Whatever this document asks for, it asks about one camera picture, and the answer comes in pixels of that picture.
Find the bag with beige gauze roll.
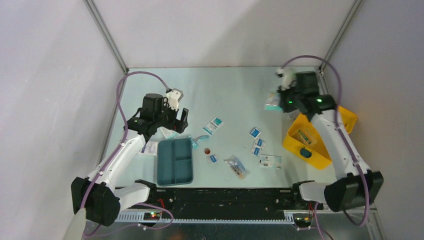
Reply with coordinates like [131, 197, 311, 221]
[293, 128, 317, 146]

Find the grey slotted cable duct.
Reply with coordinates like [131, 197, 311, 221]
[115, 211, 296, 224]

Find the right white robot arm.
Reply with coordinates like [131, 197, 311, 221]
[276, 67, 384, 212]

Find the cotton swabs bag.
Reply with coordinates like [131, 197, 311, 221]
[223, 155, 248, 179]

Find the zip bag of bandages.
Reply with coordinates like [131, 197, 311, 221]
[160, 127, 179, 140]

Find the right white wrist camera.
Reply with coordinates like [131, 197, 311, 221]
[276, 67, 296, 91]

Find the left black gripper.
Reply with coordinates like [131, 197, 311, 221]
[154, 99, 188, 134]

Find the white flat labelled packet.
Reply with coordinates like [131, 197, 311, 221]
[259, 154, 283, 169]

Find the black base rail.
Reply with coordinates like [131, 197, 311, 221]
[138, 179, 316, 221]

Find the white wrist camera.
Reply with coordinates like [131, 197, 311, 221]
[276, 67, 296, 91]
[165, 88, 184, 112]

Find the teal gauze dressing packet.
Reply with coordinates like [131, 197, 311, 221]
[202, 117, 224, 136]

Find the small clear plastic bottle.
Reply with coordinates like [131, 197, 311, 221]
[288, 110, 300, 120]

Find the yellow medicine kit box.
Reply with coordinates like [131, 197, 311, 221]
[282, 106, 363, 178]

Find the teal divided plastic tray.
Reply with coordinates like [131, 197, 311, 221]
[156, 137, 194, 187]

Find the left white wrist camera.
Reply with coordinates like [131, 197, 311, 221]
[165, 88, 184, 112]

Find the twisted teal wrapper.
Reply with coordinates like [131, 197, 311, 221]
[189, 135, 210, 150]

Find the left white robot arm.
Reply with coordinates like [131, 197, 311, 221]
[71, 89, 189, 227]

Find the white medicine box blue label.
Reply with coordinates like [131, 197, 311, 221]
[137, 141, 159, 156]

